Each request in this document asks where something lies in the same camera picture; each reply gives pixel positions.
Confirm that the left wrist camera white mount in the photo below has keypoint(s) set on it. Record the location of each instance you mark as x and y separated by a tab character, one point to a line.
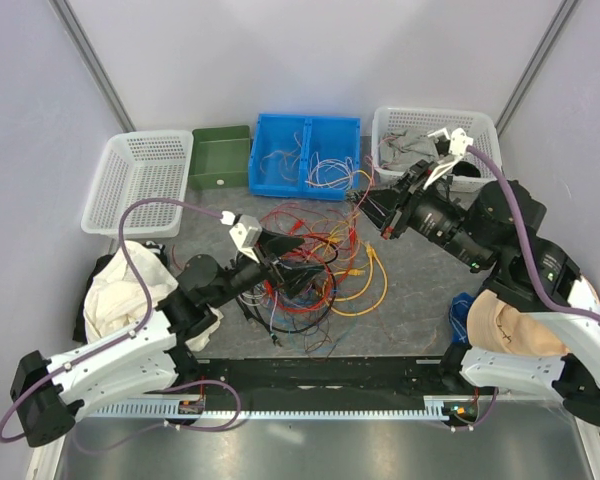
244	231

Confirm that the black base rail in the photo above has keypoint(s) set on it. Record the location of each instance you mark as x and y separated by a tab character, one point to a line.
350	384

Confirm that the empty white basket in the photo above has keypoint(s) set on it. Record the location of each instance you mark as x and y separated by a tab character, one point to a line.
136	166

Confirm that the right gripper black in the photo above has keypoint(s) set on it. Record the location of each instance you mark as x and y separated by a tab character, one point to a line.
385	208

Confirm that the black cloth in basket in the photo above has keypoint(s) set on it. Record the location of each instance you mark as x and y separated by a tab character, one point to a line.
466	169

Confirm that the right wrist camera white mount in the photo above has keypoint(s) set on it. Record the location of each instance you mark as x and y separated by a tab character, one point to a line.
454	146

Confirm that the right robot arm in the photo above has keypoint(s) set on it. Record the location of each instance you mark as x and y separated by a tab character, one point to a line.
497	235

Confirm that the blue divided plastic bin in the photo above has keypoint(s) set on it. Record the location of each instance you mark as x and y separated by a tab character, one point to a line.
302	156

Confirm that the blue cloth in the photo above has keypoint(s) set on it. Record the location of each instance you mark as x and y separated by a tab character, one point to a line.
458	317

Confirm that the grey adidas sweatshirt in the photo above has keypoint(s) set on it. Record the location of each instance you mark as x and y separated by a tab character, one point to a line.
400	150

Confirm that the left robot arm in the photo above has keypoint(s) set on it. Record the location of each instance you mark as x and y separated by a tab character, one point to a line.
51	395

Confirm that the left grey aluminium post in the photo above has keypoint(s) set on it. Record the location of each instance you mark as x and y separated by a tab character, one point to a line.
91	60

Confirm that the grey aluminium corner post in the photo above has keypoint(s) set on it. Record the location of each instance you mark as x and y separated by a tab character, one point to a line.
551	36

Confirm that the beige bucket hat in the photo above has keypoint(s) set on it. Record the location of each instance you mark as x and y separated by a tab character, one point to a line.
496	326

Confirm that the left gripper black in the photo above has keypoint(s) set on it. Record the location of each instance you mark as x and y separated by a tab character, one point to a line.
292	278

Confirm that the green plastic box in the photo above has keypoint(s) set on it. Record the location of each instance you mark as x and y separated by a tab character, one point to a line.
220	157

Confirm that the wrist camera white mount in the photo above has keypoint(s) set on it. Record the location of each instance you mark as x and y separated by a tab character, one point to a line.
454	146
244	231

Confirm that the white basket with clothes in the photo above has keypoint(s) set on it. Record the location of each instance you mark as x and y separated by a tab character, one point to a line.
390	119

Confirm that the white cloth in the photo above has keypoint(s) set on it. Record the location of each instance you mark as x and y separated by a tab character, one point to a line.
115	298

